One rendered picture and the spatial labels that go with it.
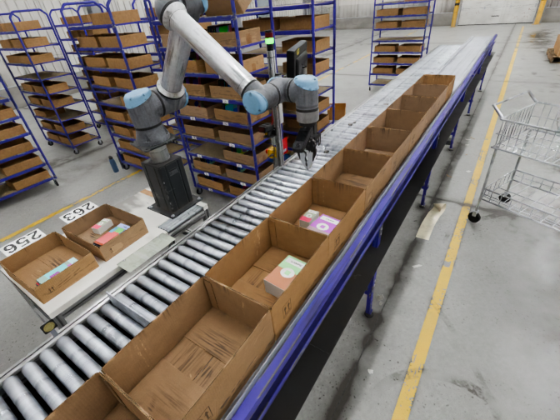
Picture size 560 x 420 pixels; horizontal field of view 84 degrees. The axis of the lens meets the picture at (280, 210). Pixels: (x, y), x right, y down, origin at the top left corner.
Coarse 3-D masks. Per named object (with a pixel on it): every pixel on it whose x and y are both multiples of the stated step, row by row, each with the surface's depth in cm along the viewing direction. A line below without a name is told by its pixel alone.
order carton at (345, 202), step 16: (304, 192) 159; (320, 192) 163; (336, 192) 158; (352, 192) 152; (288, 208) 149; (304, 208) 163; (320, 208) 165; (336, 208) 163; (352, 208) 138; (352, 224) 144; (336, 240) 130; (336, 256) 136
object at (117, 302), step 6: (108, 294) 139; (114, 300) 139; (120, 306) 138; (126, 306) 132; (126, 312) 139; (132, 312) 132; (132, 318) 137; (138, 318) 131; (144, 318) 126; (144, 324) 131
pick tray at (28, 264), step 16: (48, 240) 175; (64, 240) 174; (16, 256) 164; (32, 256) 170; (48, 256) 173; (64, 256) 172; (80, 256) 170; (16, 272) 164; (32, 272) 162; (64, 272) 149; (80, 272) 156; (32, 288) 153; (48, 288) 145; (64, 288) 151
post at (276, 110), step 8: (272, 56) 198; (272, 64) 201; (272, 72) 203; (272, 112) 220; (280, 120) 224; (280, 128) 226; (280, 136) 230; (280, 144) 232; (280, 152) 235; (280, 160) 239
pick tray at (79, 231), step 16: (96, 208) 193; (112, 208) 194; (80, 224) 187; (128, 224) 192; (144, 224) 181; (80, 240) 170; (112, 240) 166; (128, 240) 174; (96, 256) 170; (112, 256) 168
